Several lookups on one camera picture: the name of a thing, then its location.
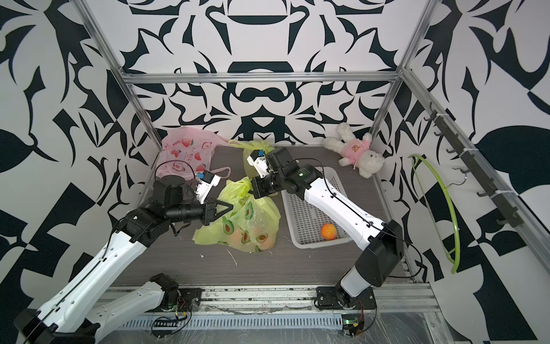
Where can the white plush bunny pink shirt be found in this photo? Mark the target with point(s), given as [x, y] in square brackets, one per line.
[355, 152]

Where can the green plastic bag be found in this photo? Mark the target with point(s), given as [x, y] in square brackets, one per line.
[251, 226]
[251, 151]

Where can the white plastic basket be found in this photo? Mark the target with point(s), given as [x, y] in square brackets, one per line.
[305, 222]

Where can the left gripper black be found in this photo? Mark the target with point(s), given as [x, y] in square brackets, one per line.
[210, 208]

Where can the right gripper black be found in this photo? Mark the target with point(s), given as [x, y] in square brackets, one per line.
[258, 189]

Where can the black wall hook rack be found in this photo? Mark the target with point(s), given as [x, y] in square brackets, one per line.
[476, 166]

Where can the orange peach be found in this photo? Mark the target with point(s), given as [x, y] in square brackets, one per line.
[328, 232]

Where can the pink plastic bag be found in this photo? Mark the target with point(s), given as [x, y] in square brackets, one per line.
[187, 151]

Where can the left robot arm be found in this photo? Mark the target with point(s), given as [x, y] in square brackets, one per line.
[72, 316]

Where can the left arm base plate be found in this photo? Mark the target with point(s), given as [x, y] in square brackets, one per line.
[188, 299]

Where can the green hoop hanger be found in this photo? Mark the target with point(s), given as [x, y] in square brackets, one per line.
[453, 255]

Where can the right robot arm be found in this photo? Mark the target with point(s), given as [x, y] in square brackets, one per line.
[382, 243]

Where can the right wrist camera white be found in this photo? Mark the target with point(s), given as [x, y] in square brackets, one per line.
[257, 159]

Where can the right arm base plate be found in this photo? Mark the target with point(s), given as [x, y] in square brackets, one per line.
[333, 298]

